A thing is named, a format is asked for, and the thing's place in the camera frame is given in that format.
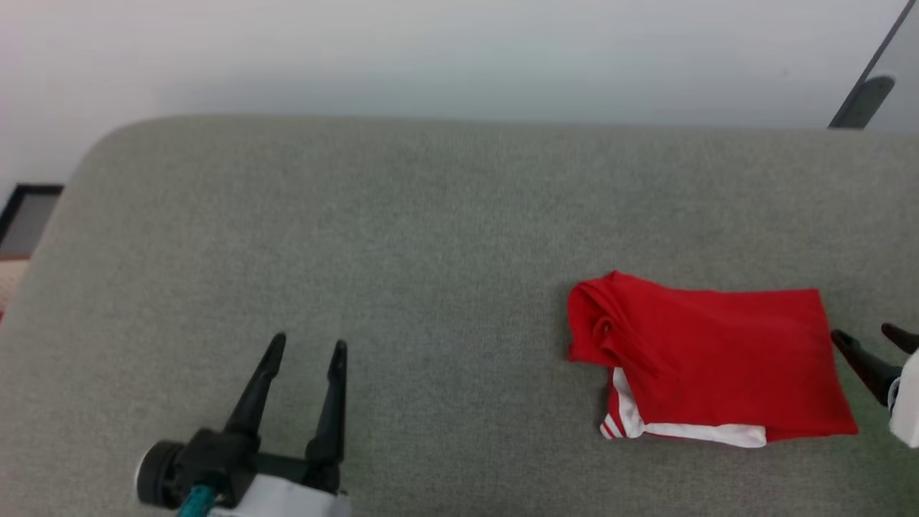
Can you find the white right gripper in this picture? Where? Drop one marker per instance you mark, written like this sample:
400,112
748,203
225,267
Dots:
908,402

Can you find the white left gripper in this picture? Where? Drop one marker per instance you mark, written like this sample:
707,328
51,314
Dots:
287,499

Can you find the red basketball jersey white trim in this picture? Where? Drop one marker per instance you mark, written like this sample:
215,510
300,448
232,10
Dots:
718,352

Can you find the grey fabric sofa seat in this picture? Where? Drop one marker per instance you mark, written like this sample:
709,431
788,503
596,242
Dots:
431,251

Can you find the black framed floor panel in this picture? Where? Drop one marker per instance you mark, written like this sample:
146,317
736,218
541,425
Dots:
25,219

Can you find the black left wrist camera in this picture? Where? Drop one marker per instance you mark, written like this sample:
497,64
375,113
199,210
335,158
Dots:
161,474

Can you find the grey metal bracket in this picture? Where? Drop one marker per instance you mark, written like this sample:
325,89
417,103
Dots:
865,104

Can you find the dark grey metal frame bar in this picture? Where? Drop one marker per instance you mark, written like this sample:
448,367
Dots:
887,50

